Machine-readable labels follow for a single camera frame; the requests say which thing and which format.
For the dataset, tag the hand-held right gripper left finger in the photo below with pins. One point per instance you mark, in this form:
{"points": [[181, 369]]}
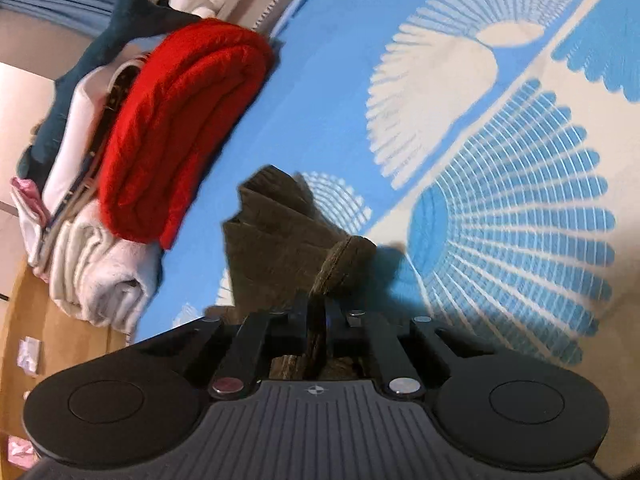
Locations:
{"points": [[299, 321]]}

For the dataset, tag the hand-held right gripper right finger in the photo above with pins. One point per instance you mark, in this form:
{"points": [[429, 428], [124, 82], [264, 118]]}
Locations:
{"points": [[332, 326]]}

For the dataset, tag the brown ribbed towel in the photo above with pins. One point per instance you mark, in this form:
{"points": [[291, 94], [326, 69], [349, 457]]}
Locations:
{"points": [[280, 240]]}

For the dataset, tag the white folded towel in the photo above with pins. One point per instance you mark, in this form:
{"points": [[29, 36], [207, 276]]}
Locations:
{"points": [[100, 270]]}

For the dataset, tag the folded red towel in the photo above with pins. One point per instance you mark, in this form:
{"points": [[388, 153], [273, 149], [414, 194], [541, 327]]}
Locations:
{"points": [[180, 125]]}

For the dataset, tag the blue fan-patterned bedspread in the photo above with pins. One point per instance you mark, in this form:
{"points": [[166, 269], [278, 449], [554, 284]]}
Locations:
{"points": [[350, 85]]}

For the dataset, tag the white paper scrap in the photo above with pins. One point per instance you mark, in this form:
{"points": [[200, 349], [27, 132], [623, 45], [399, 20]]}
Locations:
{"points": [[29, 355]]}

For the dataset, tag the pink cloth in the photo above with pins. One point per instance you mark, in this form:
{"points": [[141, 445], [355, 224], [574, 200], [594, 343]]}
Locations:
{"points": [[25, 205]]}

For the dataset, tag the dark teal shark plush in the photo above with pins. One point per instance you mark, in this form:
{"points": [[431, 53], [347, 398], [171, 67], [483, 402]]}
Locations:
{"points": [[100, 45]]}

